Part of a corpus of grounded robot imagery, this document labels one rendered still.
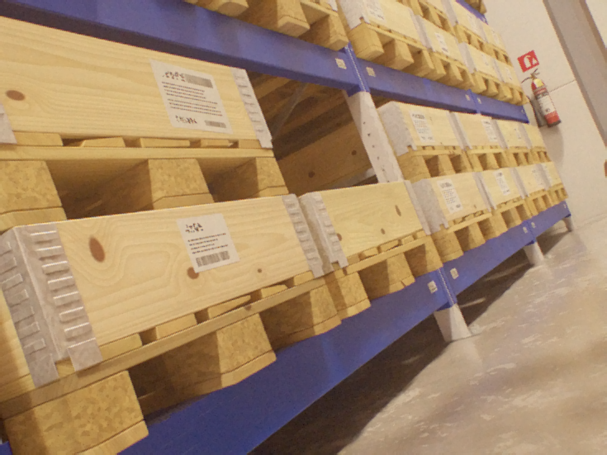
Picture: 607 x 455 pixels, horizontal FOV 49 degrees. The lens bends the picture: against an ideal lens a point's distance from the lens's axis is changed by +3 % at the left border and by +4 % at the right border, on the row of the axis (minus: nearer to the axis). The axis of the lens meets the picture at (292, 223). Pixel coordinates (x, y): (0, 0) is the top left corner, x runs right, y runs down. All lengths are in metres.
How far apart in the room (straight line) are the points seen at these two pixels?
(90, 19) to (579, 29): 0.91
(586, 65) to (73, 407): 0.82
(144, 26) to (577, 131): 5.36
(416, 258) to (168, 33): 1.20
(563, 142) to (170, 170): 5.54
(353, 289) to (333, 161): 1.15
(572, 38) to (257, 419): 0.86
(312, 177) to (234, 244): 1.53
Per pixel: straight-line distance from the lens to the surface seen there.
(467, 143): 3.51
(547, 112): 6.44
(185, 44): 1.66
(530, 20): 6.70
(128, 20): 1.53
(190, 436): 1.19
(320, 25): 2.48
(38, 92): 1.13
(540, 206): 4.82
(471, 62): 4.60
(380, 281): 1.98
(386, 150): 2.54
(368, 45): 2.75
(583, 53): 0.99
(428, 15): 4.02
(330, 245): 1.67
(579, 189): 6.54
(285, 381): 1.44
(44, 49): 1.19
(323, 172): 2.79
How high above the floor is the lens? 0.40
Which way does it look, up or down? 5 degrees up
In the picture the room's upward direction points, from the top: 21 degrees counter-clockwise
